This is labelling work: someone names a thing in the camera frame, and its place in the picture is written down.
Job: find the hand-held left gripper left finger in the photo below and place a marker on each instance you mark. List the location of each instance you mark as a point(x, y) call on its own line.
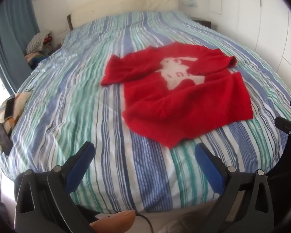
point(80, 162)

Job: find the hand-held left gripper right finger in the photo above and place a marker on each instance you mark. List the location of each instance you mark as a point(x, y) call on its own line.
point(209, 165)

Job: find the red sweater with white rabbit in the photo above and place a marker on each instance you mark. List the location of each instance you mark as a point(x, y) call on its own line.
point(184, 97)

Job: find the pile of clothes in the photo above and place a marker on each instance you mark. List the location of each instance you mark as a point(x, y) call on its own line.
point(40, 46)

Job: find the person's left hand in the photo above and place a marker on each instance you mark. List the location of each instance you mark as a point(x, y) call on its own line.
point(114, 220)

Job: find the striped bed sheet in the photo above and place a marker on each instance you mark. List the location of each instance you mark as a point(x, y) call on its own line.
point(87, 89)

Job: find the dark tablet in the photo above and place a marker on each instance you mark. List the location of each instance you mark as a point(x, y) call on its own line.
point(3, 138)

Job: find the patterned cushion with phones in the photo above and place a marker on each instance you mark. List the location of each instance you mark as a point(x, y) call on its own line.
point(20, 102)

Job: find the white wardrobe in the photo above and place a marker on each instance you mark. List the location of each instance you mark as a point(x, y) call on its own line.
point(257, 17)

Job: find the dark nightstand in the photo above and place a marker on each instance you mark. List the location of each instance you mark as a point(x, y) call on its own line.
point(203, 22)

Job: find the blue curtain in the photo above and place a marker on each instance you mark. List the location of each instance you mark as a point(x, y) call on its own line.
point(9, 34)

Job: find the cream pillow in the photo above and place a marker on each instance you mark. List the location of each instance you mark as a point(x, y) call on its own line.
point(126, 7)

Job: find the wall socket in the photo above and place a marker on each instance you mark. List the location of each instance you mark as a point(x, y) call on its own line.
point(191, 2)

